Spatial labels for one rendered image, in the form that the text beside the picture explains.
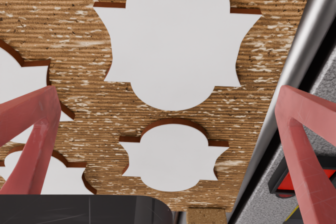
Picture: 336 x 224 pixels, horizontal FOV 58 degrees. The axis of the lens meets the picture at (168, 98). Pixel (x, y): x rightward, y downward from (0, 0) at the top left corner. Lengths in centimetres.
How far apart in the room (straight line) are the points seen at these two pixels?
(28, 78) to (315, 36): 25
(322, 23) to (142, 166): 24
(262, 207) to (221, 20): 38
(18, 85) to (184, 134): 16
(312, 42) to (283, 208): 34
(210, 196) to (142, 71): 25
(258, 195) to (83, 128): 30
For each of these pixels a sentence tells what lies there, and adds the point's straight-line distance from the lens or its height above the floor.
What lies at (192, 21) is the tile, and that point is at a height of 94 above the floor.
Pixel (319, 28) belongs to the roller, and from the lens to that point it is 29.
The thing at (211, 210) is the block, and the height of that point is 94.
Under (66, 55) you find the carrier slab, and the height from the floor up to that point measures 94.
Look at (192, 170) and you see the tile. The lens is 38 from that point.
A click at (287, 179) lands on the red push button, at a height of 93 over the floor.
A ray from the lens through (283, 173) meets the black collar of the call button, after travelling 43.
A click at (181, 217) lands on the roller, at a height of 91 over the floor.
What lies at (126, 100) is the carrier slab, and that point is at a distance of 30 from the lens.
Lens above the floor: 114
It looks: 45 degrees down
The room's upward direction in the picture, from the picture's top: 178 degrees counter-clockwise
